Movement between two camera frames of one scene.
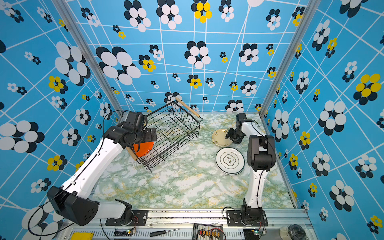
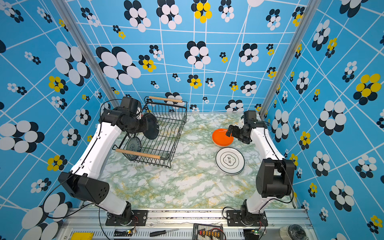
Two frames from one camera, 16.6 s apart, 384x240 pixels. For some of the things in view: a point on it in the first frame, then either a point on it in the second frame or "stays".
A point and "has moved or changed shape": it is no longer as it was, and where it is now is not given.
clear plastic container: (292, 232) stays
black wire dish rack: (177, 124) has moved or changed shape
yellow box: (82, 236) stays
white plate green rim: (230, 161) stays
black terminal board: (207, 232) stays
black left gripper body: (146, 135) to (138, 125)
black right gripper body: (235, 136) stays
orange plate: (144, 147) to (220, 139)
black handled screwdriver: (161, 232) stays
